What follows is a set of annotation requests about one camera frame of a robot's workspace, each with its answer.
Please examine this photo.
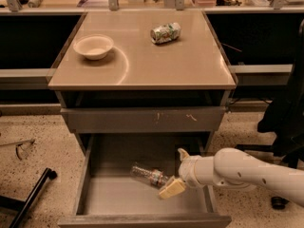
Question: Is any closed top drawer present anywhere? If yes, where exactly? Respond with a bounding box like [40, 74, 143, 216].
[61, 106, 225, 133]

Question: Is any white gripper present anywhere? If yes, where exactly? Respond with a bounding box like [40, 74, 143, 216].
[159, 148, 214, 200]

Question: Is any open middle drawer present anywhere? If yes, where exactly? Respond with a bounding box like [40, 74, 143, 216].
[58, 134, 231, 228]

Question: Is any grey drawer cabinet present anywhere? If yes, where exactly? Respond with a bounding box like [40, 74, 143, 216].
[47, 9, 238, 228]

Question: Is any black office chair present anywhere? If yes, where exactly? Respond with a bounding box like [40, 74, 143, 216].
[234, 19, 304, 211]

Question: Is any clear plastic water bottle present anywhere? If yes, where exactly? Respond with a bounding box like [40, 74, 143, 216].
[130, 164, 169, 188]

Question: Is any white paper bowl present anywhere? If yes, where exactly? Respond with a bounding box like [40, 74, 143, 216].
[73, 34, 114, 61]

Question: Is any crushed green soda can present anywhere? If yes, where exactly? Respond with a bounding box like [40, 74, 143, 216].
[150, 22, 181, 45]

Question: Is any metal wire object on floor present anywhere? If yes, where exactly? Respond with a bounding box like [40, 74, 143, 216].
[1, 139, 35, 161]

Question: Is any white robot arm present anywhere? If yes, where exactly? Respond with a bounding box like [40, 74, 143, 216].
[159, 148, 304, 206]

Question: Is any black chair leg left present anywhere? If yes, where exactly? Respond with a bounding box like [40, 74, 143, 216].
[0, 168, 57, 228]

